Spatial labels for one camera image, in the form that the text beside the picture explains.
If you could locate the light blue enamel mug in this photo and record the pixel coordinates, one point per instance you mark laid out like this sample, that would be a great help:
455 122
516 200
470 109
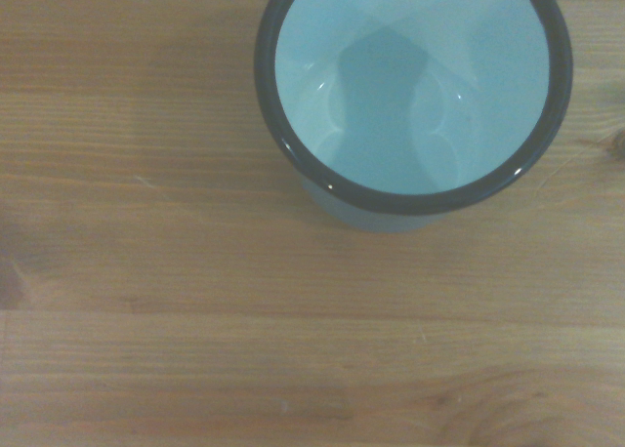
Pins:
415 105

